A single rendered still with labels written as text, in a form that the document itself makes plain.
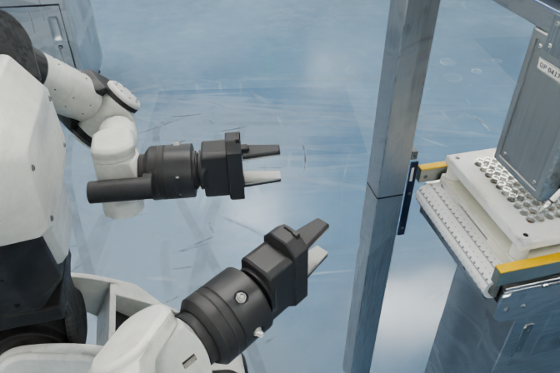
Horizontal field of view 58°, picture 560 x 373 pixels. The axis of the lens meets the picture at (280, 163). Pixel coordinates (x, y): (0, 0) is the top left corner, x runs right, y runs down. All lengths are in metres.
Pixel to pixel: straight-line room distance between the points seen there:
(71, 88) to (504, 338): 0.96
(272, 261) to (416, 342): 1.29
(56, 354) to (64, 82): 0.45
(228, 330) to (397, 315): 1.38
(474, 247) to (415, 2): 0.43
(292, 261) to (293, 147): 2.03
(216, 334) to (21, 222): 0.25
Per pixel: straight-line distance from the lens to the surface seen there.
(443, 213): 1.01
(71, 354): 0.89
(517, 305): 0.98
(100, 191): 0.79
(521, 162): 0.75
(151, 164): 0.80
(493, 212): 0.93
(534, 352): 1.29
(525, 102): 0.73
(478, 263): 0.94
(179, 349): 0.57
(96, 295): 1.01
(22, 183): 0.63
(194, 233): 2.17
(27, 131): 0.66
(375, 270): 1.22
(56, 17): 2.92
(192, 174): 0.80
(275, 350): 1.79
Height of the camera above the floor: 1.50
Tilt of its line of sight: 37 degrees down
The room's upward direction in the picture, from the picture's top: straight up
